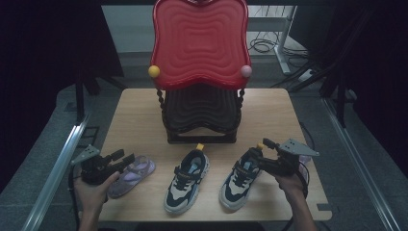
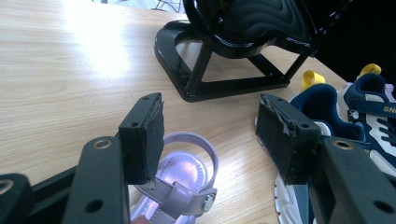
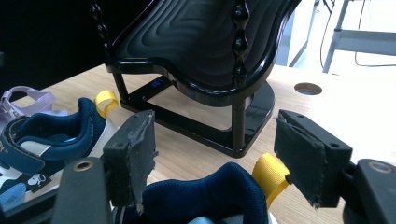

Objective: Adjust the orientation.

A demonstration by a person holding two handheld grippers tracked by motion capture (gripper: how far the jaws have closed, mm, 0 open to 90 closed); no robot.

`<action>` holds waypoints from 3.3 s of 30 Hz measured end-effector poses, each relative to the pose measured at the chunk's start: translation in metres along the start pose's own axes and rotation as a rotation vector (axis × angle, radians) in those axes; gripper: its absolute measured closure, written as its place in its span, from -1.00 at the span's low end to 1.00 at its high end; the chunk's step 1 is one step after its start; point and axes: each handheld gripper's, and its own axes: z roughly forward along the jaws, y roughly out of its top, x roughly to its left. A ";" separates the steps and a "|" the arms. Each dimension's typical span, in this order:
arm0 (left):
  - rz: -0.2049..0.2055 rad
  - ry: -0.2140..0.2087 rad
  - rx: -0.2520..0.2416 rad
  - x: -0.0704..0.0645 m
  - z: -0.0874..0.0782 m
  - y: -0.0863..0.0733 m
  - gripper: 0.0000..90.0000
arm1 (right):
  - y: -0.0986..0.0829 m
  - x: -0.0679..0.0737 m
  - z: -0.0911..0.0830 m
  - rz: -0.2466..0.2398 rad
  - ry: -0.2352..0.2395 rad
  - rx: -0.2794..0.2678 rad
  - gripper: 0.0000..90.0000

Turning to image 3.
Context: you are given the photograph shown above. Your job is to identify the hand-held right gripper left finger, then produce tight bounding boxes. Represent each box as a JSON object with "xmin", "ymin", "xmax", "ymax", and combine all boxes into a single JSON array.
[{"xmin": 102, "ymin": 109, "xmax": 158, "ymax": 216}]

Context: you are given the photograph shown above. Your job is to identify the grey metal desk frame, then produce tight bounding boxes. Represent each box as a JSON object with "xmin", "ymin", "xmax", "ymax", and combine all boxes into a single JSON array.
[{"xmin": 288, "ymin": 0, "xmax": 396, "ymax": 74}]

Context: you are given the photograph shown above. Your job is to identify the navy and white sneaker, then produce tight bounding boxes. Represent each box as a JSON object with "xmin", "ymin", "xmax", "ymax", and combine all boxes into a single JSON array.
[
  {"xmin": 111, "ymin": 152, "xmax": 292, "ymax": 224},
  {"xmin": 0, "ymin": 90, "xmax": 120, "ymax": 213}
]

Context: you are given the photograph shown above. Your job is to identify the black floor cables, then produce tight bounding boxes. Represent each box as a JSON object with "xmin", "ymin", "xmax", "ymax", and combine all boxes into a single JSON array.
[{"xmin": 319, "ymin": 0, "xmax": 396, "ymax": 69}]

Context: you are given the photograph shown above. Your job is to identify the black curtain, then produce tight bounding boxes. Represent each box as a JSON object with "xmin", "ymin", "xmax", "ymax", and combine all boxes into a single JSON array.
[{"xmin": 0, "ymin": 0, "xmax": 153, "ymax": 94}]

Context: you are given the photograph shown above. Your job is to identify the purple sandal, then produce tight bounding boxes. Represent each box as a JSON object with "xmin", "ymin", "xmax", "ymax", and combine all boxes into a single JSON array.
[{"xmin": 0, "ymin": 86, "xmax": 69, "ymax": 132}]

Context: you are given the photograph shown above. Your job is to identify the red and black shoe rack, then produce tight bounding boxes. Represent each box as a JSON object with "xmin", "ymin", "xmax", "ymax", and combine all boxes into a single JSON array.
[{"xmin": 90, "ymin": 0, "xmax": 303, "ymax": 159}]

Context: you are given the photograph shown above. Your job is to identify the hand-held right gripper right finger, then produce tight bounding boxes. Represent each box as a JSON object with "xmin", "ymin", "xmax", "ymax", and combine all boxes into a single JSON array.
[{"xmin": 274, "ymin": 109, "xmax": 354, "ymax": 209}]

